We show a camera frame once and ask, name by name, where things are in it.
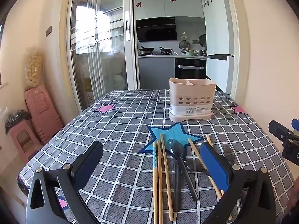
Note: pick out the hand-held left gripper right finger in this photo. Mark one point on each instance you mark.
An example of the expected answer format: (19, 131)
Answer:
(213, 165)

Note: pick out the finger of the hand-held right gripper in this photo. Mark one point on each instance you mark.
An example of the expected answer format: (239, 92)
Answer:
(295, 124)
(279, 130)

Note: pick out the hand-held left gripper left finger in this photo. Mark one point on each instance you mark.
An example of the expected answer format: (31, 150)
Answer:
(90, 165)

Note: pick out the blue patterned bamboo chopstick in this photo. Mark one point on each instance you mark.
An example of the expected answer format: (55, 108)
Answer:
(155, 168)

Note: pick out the beige plastic utensil holder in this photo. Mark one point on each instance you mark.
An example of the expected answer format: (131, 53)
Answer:
(191, 91)

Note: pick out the person's right forearm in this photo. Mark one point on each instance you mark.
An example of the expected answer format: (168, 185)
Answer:
(295, 191)

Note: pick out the grey checked star tablecloth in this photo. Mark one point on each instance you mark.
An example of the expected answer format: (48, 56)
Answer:
(116, 133)

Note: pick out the stack of pink stools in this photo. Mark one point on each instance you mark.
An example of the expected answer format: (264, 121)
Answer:
(43, 114)

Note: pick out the single pink plastic stool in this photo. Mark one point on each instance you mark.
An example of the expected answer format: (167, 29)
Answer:
(22, 142)

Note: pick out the black plastic bag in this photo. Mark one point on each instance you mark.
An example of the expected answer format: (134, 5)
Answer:
(16, 119)

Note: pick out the black built-in oven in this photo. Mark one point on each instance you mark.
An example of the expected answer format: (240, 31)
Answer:
(190, 71)

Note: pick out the grey kitchen base cabinet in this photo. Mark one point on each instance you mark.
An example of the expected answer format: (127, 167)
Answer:
(155, 72)

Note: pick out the clear bag of puffed snacks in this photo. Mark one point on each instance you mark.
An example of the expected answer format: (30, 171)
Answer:
(34, 67)

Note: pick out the sliding glass door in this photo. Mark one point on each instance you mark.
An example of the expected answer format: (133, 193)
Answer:
(98, 51)

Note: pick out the pale green pot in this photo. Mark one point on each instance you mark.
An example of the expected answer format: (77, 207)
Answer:
(191, 52)

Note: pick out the hanging dark pan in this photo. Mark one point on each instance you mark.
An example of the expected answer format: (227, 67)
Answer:
(202, 39)

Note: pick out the white refrigerator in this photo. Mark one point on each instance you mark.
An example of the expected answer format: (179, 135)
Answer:
(217, 28)

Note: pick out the round patterned plate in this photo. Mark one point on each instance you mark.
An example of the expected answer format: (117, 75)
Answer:
(184, 44)

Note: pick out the black frying pan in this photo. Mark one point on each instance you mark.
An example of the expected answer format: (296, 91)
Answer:
(166, 50)

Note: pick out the black wok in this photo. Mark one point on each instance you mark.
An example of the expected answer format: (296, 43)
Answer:
(146, 50)

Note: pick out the black range hood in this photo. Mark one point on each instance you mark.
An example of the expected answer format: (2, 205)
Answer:
(156, 30)

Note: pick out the dark wall switch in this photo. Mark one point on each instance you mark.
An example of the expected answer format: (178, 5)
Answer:
(48, 30)

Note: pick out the white wall cabinets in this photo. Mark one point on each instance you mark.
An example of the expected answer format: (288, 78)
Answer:
(154, 7)

